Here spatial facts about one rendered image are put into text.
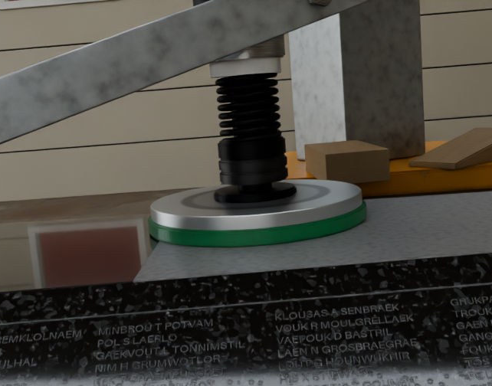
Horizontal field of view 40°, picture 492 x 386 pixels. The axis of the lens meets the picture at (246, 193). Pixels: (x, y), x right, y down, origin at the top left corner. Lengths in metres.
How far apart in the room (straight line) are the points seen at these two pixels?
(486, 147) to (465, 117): 5.74
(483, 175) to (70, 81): 0.79
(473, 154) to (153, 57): 0.73
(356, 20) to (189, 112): 5.49
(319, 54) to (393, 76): 0.15
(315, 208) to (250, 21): 0.18
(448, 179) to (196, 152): 5.64
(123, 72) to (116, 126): 6.27
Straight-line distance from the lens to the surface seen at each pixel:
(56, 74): 0.59
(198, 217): 0.60
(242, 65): 0.64
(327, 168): 1.05
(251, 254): 0.56
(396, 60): 1.34
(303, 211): 0.59
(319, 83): 1.33
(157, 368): 0.48
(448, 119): 6.93
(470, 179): 1.20
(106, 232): 0.71
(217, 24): 0.61
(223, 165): 0.66
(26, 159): 7.15
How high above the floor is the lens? 0.94
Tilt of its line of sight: 9 degrees down
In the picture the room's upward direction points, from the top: 5 degrees counter-clockwise
